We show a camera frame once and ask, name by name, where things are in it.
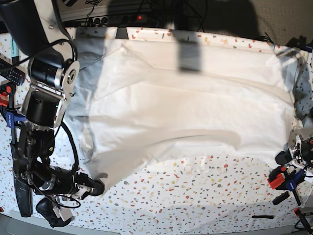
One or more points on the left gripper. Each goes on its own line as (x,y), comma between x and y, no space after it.
(300,154)

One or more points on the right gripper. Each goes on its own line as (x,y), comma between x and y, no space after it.
(80,187)

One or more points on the white T-shirt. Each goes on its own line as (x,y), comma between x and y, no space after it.
(137,103)

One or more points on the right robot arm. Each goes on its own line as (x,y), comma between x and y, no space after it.
(37,29)

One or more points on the blue right bar clamp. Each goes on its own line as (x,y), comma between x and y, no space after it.
(280,179)

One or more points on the blue bar clamp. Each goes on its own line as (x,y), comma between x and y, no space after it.
(8,111)
(280,179)

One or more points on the black game controller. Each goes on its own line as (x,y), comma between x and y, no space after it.
(45,209)

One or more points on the terrazzo pattern tablecloth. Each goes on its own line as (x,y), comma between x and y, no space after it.
(198,195)

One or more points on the blue left bar clamp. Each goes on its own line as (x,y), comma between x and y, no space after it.
(8,111)

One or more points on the black remote control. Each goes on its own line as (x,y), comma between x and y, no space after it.
(13,75)

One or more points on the black table clip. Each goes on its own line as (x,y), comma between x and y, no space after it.
(122,33)

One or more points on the teal highlighter pen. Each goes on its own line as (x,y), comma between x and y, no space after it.
(14,51)

